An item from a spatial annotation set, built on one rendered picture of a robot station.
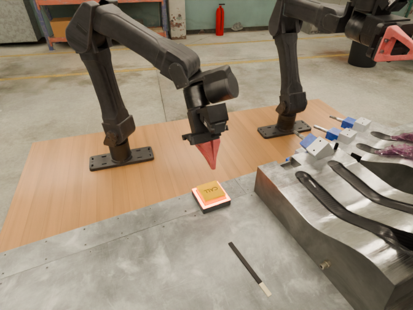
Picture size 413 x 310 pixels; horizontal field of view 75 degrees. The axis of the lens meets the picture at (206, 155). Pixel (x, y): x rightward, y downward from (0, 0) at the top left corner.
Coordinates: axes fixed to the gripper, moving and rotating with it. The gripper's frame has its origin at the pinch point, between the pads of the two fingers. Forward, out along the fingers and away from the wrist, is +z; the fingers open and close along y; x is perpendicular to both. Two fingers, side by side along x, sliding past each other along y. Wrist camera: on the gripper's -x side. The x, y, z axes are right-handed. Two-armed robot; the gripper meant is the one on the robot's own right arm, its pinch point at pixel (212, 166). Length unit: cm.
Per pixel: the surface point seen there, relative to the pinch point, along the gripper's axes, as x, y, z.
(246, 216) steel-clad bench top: -1.7, 5.3, 14.8
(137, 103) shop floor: 248, 19, -42
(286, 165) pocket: 0.7, 21.6, 6.2
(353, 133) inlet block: 2.3, 49.1, 3.8
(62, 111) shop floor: 259, -58, -51
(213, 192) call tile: 3.0, -0.4, 7.5
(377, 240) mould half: -28.0, 17.1, 16.0
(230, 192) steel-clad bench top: 6.1, 5.6, 10.1
